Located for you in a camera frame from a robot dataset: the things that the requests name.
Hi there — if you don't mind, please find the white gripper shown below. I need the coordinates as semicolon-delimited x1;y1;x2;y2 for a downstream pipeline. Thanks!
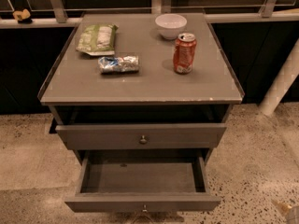
272;200;299;224

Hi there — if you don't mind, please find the grey drawer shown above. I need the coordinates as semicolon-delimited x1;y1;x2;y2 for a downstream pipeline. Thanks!
65;149;221;213
56;123;226;150

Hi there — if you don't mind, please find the grey top drawer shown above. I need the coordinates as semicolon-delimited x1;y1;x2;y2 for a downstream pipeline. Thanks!
56;123;226;150

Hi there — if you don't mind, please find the grey drawer cabinet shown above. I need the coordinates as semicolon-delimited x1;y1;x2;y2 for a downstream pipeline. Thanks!
37;12;246;198

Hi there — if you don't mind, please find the orange soda can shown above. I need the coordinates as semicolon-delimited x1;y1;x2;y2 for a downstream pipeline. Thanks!
173;33;197;74

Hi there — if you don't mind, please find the metal window railing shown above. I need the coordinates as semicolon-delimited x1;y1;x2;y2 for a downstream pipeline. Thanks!
0;0;299;29

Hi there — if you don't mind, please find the blue silver snack bag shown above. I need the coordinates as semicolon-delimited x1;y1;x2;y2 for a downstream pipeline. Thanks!
98;55;139;74

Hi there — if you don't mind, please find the white ceramic bowl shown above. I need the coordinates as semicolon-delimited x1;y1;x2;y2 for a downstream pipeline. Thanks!
155;13;187;40

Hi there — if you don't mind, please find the green chip bag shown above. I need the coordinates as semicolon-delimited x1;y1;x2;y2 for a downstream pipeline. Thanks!
76;23;118;56

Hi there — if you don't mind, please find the yellow sponge on ledge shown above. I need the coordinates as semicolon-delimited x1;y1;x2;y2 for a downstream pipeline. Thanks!
13;8;32;23

